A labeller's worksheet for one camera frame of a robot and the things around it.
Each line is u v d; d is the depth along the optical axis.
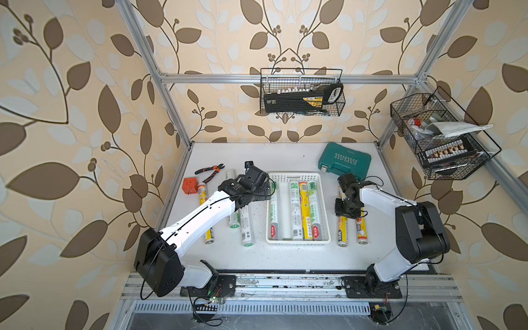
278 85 0.92
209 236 0.84
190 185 0.97
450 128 0.63
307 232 0.84
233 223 0.87
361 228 0.85
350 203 0.75
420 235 0.46
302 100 0.82
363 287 0.73
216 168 1.08
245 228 0.85
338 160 1.07
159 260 0.40
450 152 0.67
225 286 0.74
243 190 0.57
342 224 0.86
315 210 0.89
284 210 0.94
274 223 0.86
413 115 0.84
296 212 0.89
